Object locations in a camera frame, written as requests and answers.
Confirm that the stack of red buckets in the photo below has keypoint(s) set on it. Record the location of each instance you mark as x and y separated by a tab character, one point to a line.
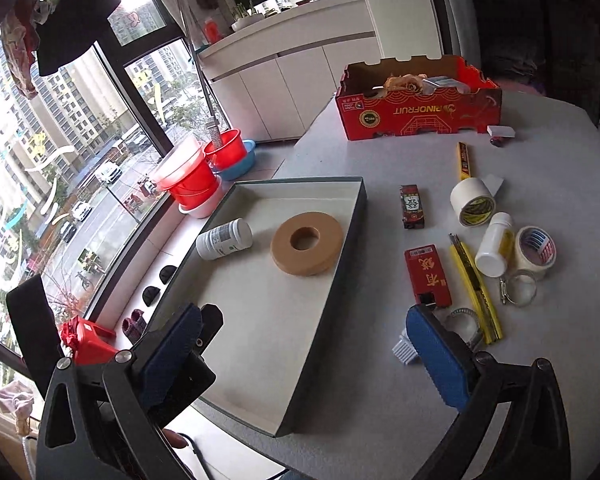
190	175

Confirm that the red cardboard fruit box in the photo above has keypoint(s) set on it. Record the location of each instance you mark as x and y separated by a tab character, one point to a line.
420	115

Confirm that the small white box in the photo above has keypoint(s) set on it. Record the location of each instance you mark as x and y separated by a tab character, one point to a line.
501	131

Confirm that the white plant pot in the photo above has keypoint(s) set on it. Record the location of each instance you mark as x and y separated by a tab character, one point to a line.
247	20

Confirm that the black flat panel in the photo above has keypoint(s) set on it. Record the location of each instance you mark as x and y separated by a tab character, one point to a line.
35	330

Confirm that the hanging black garment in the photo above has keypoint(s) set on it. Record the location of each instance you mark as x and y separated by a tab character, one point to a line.
72	25

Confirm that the red plastic stool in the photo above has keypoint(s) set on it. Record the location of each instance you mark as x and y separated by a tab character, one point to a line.
87	340

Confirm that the white cabinet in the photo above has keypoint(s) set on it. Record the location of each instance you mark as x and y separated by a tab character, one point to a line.
290	80

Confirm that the pink basin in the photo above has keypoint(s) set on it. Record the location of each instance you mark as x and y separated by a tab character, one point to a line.
200	209

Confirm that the white tape roll yellow core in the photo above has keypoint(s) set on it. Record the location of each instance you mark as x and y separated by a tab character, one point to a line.
470	195

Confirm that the clear tape roll striped core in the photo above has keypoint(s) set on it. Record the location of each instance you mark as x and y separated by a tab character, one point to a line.
525	260

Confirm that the shallow grey tray box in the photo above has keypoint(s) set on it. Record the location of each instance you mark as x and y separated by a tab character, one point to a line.
275	340

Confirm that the hanging red patterned cloth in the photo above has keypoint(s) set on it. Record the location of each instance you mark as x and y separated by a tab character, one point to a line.
22	55

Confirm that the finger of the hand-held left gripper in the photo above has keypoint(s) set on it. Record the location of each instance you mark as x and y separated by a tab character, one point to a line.
195	377

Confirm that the yellow blade case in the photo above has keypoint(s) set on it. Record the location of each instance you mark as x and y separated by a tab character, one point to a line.
465	162

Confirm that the yellow utility knife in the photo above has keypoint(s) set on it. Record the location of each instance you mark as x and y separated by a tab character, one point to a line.
475	285

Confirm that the pink cloth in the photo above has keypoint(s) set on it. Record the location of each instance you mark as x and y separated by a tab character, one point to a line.
15	402

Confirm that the white paper scrap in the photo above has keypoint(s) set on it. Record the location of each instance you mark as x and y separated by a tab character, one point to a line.
495	182

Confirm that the white ribbed plastic piece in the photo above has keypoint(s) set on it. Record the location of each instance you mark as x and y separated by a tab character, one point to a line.
405	347

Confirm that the white bottle grey label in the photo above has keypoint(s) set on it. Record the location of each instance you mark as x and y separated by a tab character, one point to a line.
223	240

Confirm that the silver foil packet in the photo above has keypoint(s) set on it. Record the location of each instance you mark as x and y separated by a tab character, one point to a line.
445	84

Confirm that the small dark red item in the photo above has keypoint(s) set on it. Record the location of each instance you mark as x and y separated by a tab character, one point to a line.
497	142

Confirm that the dark red slippers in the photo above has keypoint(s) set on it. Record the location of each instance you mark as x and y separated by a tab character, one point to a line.
132	325

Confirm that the crumpled tan bag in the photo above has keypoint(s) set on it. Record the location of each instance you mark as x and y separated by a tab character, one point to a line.
405	83

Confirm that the red basin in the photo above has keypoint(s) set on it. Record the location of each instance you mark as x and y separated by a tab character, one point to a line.
227	152

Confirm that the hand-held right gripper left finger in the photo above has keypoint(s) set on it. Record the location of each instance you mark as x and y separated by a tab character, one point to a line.
172	355

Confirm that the dark red small box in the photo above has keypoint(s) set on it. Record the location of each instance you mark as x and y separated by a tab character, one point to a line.
413	207

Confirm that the orange bottle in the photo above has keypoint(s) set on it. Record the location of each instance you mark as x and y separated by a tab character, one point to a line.
213	31

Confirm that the metal mop pole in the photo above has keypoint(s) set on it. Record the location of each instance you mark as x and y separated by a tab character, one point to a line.
202	80

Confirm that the person's left hand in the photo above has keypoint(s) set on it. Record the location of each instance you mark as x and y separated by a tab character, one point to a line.
175	440

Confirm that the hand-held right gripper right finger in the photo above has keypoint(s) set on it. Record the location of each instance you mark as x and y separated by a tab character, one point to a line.
440	360

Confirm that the black slipper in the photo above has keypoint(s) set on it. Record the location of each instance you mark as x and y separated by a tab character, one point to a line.
151	296
168	274

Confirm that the white bottle yellow label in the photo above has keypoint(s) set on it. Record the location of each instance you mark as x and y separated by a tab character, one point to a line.
492	250

